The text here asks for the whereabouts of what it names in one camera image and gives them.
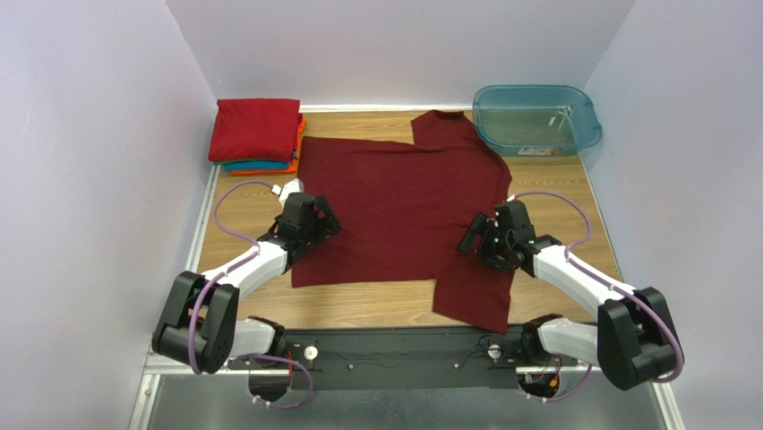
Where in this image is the folded green t shirt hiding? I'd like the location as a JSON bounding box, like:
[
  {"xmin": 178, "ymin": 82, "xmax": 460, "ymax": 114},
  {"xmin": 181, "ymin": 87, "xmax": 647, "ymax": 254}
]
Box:
[{"xmin": 212, "ymin": 158, "xmax": 253, "ymax": 166}]

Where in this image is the folded teal t shirt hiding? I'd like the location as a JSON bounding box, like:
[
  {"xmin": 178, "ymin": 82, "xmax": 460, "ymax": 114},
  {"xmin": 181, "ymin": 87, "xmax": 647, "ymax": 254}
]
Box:
[{"xmin": 221, "ymin": 159, "xmax": 292, "ymax": 171}]

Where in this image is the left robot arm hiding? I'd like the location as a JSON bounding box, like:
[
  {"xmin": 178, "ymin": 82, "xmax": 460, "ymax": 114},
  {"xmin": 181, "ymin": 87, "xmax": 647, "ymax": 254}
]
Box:
[{"xmin": 151, "ymin": 192, "xmax": 341, "ymax": 374}]

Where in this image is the maroon t shirt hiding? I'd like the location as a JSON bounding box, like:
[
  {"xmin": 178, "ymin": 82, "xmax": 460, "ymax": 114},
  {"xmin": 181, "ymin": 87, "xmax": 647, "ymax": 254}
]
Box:
[{"xmin": 292, "ymin": 110, "xmax": 513, "ymax": 333}]

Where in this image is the folded red t shirt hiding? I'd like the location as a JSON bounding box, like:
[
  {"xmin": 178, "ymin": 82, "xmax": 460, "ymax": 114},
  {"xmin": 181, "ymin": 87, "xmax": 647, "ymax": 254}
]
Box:
[{"xmin": 208, "ymin": 99, "xmax": 300, "ymax": 162}]

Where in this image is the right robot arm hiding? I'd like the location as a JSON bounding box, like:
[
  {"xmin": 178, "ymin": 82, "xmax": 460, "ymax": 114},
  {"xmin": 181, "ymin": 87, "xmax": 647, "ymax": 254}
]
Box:
[{"xmin": 456, "ymin": 196, "xmax": 685, "ymax": 391}]

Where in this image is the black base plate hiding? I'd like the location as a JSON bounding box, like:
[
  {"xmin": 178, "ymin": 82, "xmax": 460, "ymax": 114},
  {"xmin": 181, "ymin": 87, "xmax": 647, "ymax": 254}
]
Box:
[{"xmin": 165, "ymin": 320, "xmax": 639, "ymax": 402}]

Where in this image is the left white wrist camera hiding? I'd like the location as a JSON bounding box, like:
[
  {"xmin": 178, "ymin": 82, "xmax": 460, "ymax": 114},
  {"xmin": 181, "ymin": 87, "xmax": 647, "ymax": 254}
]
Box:
[{"xmin": 270, "ymin": 178, "xmax": 304, "ymax": 207}]

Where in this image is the teal plastic bin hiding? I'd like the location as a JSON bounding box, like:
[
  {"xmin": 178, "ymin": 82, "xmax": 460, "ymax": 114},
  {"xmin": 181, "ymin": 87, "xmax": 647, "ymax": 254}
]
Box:
[{"xmin": 472, "ymin": 84, "xmax": 603, "ymax": 157}]

